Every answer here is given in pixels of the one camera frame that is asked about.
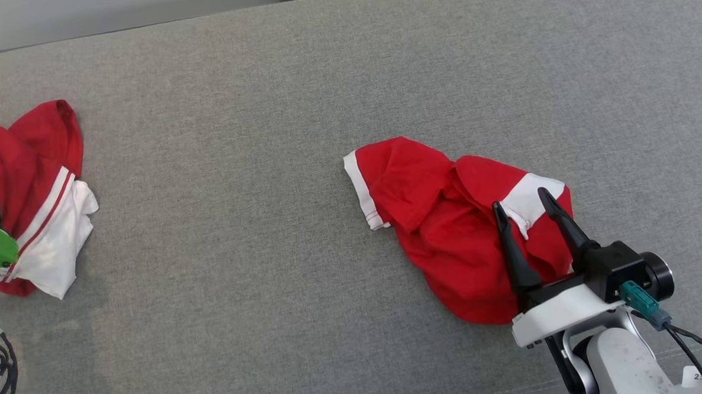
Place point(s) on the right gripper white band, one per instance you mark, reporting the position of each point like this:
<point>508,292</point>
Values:
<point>563,315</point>

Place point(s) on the red basketball jersey white sleeves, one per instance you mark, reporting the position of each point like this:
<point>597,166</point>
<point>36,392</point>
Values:
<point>36,169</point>

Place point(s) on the red shorts white trim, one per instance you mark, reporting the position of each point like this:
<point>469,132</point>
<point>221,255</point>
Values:
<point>448,246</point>

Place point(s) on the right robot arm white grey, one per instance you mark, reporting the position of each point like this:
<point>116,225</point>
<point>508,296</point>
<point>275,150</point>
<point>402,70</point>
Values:
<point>619,363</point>

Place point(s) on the grey fabric sofa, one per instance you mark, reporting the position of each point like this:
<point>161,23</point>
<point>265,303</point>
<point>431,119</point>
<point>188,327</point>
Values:
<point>269,224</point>

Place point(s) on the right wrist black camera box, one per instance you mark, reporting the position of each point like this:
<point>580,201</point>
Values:
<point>621,268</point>

